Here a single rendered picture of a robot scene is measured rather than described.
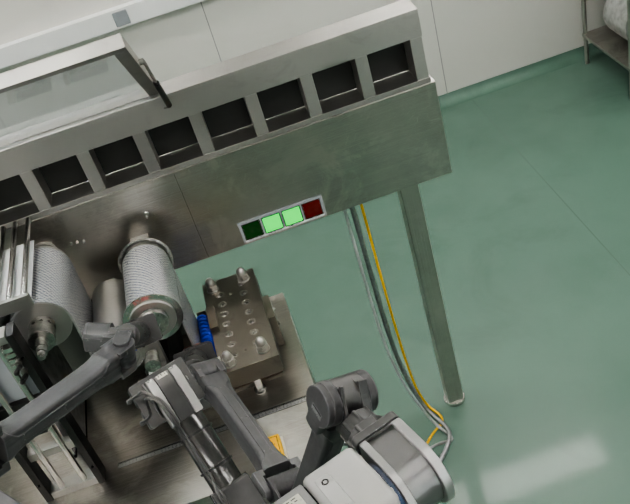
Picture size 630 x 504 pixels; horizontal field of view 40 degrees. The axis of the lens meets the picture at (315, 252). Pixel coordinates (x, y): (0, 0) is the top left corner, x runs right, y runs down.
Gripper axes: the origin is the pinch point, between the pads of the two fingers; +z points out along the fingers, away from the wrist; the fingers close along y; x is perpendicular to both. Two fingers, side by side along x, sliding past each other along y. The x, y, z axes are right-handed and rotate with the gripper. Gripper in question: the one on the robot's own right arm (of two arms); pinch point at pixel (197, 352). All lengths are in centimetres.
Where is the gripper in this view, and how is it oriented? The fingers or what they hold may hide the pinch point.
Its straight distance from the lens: 232.9
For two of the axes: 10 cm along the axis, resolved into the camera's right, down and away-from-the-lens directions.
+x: -3.2, -9.4, -1.4
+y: 9.4, -3.3, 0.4
